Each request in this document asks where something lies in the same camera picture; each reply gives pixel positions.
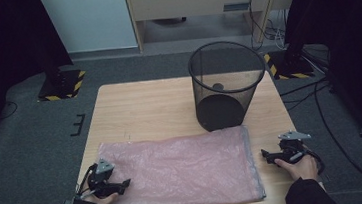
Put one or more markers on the white partition panel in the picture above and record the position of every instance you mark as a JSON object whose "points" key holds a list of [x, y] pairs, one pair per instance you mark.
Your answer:
{"points": [[90, 20]]}

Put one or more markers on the person's left hand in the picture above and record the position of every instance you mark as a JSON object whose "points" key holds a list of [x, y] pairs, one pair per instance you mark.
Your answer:
{"points": [[106, 201]]}

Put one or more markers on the light wooden desk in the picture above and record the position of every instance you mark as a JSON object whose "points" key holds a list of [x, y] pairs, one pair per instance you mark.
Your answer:
{"points": [[192, 0]]}

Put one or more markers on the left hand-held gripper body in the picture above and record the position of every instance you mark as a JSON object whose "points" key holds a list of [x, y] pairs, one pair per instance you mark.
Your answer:
{"points": [[101, 186]]}

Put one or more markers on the black mesh wastebasket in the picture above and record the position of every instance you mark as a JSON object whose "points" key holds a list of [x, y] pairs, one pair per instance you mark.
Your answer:
{"points": [[218, 111]]}

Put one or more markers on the grey tape piece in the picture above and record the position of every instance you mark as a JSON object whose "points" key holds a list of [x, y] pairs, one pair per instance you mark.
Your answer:
{"points": [[69, 203]]}

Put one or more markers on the pink plastic bag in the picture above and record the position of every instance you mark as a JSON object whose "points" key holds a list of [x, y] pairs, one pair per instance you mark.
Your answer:
{"points": [[182, 168]]}

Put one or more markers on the person's right hand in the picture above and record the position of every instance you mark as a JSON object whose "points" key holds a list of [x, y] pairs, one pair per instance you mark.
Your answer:
{"points": [[302, 169]]}

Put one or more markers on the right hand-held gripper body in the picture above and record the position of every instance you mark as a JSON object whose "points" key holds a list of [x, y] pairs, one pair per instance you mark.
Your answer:
{"points": [[292, 148]]}

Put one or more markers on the grey desk label plate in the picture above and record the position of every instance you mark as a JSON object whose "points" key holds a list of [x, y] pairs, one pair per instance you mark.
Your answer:
{"points": [[236, 7]]}

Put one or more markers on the black stand base yellow stripes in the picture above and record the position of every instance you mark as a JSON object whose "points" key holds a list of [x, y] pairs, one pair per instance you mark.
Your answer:
{"points": [[291, 68], [63, 88]]}

